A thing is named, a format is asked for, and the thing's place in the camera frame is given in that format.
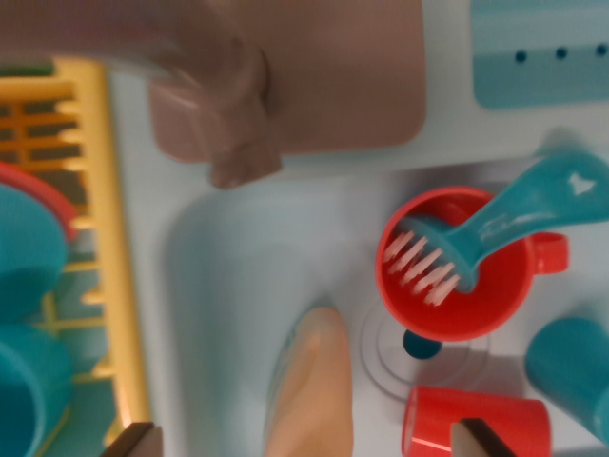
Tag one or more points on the red toy tumbler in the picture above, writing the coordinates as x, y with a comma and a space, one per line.
428, 423

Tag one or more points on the red toy mug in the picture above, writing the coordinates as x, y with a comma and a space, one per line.
476, 314

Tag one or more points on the teal toy mug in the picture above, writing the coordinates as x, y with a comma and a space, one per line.
28, 381

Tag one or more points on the beige toy detergent bottle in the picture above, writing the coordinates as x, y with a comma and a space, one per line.
314, 390

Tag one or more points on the teal toy tumbler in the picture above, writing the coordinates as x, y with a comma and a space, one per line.
571, 366

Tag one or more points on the grey-brown toy faucet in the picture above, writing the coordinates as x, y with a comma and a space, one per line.
228, 95

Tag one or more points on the teal sink drain plug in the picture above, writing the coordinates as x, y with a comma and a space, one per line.
418, 350

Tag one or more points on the teal dish brush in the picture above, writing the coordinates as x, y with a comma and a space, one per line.
523, 204

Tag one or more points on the deep teal toy bowl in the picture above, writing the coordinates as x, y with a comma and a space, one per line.
24, 252

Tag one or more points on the red toy plate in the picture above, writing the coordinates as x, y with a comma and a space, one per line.
47, 195

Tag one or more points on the yellow plastic dish rack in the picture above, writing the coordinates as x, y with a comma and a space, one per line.
114, 190

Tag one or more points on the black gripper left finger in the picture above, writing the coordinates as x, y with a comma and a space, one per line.
138, 443

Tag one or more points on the light blue toy sink unit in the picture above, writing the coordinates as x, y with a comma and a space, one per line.
228, 247

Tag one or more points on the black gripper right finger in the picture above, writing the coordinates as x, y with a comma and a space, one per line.
478, 443

